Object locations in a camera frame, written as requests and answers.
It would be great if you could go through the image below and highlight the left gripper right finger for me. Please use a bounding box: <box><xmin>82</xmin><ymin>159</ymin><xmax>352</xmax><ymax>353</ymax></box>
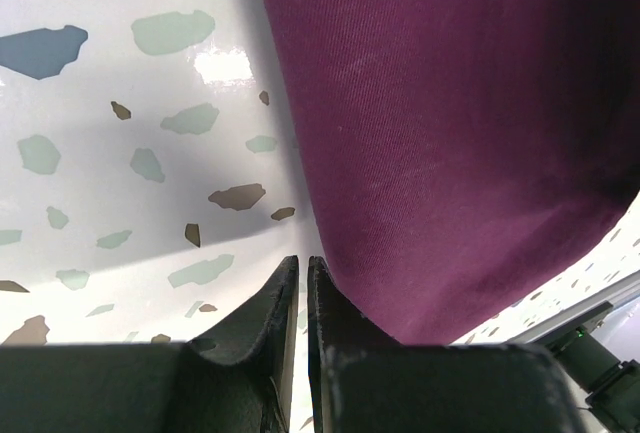
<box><xmin>307</xmin><ymin>257</ymin><xmax>585</xmax><ymax>433</ymax></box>

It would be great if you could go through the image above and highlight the purple cloth mat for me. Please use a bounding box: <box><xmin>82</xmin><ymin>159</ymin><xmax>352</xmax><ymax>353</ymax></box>
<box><xmin>264</xmin><ymin>0</ymin><xmax>639</xmax><ymax>344</ymax></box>

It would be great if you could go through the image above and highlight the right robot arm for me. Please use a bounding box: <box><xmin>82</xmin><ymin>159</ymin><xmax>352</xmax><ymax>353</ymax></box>
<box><xmin>543</xmin><ymin>327</ymin><xmax>640</xmax><ymax>433</ymax></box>

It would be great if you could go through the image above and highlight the aluminium rail frame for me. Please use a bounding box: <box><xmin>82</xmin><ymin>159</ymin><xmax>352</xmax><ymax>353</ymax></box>
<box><xmin>508</xmin><ymin>271</ymin><xmax>639</xmax><ymax>343</ymax></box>

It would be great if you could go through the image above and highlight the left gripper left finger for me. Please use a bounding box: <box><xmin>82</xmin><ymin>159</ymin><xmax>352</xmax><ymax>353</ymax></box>
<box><xmin>1</xmin><ymin>256</ymin><xmax>299</xmax><ymax>432</ymax></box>

